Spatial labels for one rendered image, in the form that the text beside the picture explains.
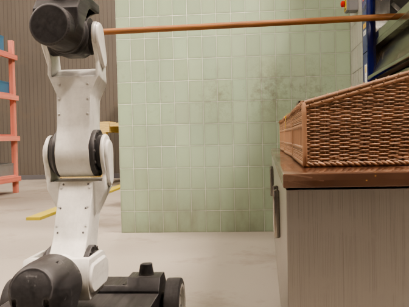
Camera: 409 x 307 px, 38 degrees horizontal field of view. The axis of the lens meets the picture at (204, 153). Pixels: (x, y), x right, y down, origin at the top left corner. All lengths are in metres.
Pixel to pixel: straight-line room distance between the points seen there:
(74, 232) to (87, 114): 0.35
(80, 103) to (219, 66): 2.39
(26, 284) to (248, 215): 2.77
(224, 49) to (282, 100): 0.53
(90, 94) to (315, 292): 0.94
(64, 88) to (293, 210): 0.90
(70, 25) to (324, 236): 0.88
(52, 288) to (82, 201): 0.39
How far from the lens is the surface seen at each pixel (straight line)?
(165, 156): 4.14
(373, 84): 1.41
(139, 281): 1.96
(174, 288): 1.93
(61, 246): 1.77
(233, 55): 4.12
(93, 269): 1.66
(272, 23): 2.90
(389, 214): 1.22
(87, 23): 1.82
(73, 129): 1.81
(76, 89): 1.83
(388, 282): 1.25
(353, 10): 3.85
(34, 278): 1.51
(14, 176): 7.93
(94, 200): 1.83
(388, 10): 3.31
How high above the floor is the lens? 0.65
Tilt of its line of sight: 2 degrees down
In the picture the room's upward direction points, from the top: 1 degrees counter-clockwise
